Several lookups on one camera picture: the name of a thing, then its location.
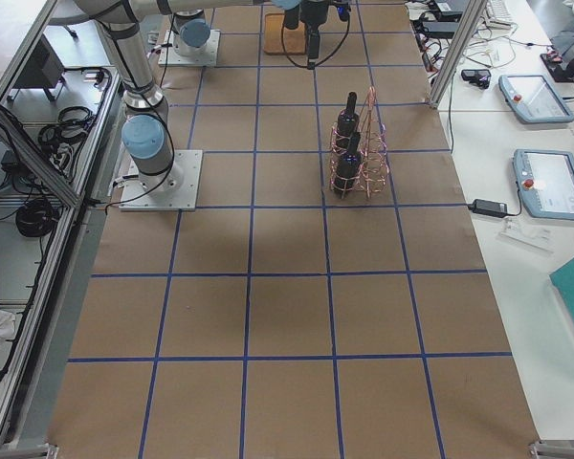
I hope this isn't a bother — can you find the aluminium frame post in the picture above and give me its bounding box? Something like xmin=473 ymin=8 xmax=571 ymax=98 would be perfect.
xmin=429 ymin=0 xmax=486 ymax=108

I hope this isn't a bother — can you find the copper wire wine rack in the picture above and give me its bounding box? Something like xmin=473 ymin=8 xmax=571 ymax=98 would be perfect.
xmin=329 ymin=86 xmax=389 ymax=199

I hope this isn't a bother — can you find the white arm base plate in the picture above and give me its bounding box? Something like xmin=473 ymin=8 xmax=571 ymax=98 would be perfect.
xmin=119 ymin=150 xmax=203 ymax=211
xmin=158 ymin=30 xmax=220 ymax=67

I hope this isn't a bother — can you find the near teach pendant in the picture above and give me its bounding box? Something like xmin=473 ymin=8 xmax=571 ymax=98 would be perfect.
xmin=513 ymin=149 xmax=574 ymax=221

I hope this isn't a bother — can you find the black power brick on table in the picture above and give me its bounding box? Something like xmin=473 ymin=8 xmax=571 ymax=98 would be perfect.
xmin=468 ymin=199 xmax=508 ymax=218

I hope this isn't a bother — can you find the wooden tray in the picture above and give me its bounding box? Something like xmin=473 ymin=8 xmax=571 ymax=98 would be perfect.
xmin=262 ymin=13 xmax=306 ymax=55

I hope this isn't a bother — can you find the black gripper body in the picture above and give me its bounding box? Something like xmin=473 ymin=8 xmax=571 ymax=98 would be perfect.
xmin=299 ymin=0 xmax=351 ymax=27

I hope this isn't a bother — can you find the teach pendant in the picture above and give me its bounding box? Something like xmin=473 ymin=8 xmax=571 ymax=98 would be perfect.
xmin=497 ymin=75 xmax=574 ymax=124
xmin=513 ymin=149 xmax=574 ymax=221

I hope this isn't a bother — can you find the far teach pendant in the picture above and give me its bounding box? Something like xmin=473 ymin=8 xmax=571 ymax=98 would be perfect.
xmin=497 ymin=75 xmax=574 ymax=124

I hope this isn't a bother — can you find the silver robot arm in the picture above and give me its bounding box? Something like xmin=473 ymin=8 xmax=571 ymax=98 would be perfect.
xmin=76 ymin=1 xmax=350 ymax=114
xmin=171 ymin=10 xmax=210 ymax=56

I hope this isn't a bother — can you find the black box under frame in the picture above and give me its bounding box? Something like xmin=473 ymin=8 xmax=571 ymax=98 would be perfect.
xmin=7 ymin=34 xmax=65 ymax=101

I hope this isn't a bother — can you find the black coiled cable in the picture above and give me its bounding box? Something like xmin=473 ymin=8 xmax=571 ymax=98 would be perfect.
xmin=14 ymin=198 xmax=58 ymax=239

